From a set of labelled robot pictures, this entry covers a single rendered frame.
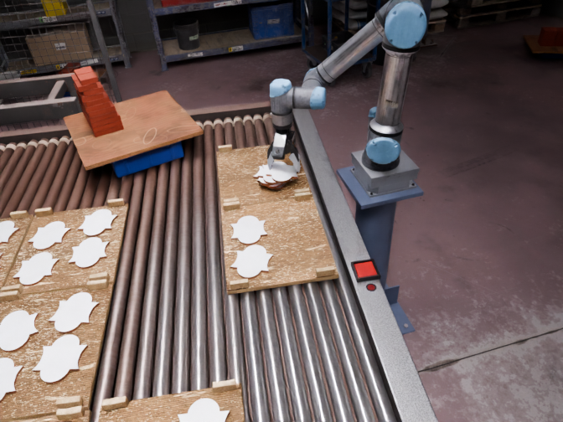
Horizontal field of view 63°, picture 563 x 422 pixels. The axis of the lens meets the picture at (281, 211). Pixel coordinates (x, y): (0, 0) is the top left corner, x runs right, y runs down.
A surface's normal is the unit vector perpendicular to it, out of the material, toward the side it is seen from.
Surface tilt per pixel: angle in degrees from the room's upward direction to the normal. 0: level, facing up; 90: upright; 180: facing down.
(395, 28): 82
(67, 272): 0
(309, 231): 0
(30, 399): 0
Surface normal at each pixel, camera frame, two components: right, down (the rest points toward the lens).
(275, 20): 0.21, 0.61
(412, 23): -0.17, 0.52
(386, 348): -0.05, -0.77
